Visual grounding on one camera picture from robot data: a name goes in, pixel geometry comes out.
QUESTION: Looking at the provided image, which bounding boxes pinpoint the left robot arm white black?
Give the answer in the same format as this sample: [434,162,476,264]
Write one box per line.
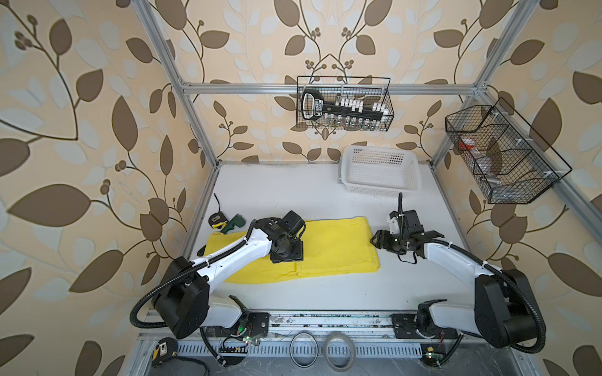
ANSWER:
[129,211,307,339]

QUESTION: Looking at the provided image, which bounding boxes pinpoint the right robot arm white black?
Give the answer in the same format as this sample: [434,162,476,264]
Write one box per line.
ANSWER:
[371,197,547,354]

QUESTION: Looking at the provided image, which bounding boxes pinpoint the aluminium front rail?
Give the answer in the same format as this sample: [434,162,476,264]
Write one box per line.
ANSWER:
[138,309,528,358]

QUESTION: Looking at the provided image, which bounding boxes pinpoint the black wire basket back wall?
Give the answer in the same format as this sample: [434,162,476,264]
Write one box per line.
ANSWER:
[296,75,394,133]

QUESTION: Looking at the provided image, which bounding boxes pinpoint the black wire basket wall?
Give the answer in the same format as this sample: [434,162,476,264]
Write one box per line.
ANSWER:
[296,75,394,133]
[445,97,572,205]

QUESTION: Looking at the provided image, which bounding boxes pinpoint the black yellow tape measure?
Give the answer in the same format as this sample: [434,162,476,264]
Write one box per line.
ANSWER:
[151,337,179,368]

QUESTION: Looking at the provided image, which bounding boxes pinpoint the yellow trousers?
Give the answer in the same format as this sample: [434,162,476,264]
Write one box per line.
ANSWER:
[226,217,380,285]

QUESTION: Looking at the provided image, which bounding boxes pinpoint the white plastic perforated basket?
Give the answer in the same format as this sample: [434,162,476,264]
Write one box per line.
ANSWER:
[340,145,422,196]

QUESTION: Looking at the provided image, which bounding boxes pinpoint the black tool with white sockets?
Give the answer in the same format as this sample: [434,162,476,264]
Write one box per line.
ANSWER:
[299,89,393,122]

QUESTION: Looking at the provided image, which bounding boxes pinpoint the black wire basket right wall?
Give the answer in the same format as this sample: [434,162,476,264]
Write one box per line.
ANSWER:
[445,97,572,205]

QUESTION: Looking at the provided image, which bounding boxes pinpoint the left tape roll ring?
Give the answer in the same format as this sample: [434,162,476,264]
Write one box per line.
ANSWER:
[288,331,319,370]

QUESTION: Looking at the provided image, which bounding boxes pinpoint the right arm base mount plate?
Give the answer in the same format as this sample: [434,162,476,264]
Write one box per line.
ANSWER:
[390,311,459,341]

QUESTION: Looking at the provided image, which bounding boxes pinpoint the red capped item in basket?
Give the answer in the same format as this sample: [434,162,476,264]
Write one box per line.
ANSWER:
[458,136,476,152]

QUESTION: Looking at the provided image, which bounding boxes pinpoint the right tape roll ring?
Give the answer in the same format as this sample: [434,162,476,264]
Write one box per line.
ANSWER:
[323,331,357,372]

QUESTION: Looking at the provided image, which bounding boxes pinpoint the tape roll ring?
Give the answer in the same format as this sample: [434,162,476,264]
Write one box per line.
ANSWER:
[288,331,319,370]
[323,331,357,372]

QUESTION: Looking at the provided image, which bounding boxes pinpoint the yellow black tape measure table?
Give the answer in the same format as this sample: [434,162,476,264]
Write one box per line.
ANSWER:
[208,194,229,230]

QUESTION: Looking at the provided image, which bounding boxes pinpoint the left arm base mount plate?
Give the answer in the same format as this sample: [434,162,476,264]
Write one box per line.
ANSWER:
[218,312,271,339]

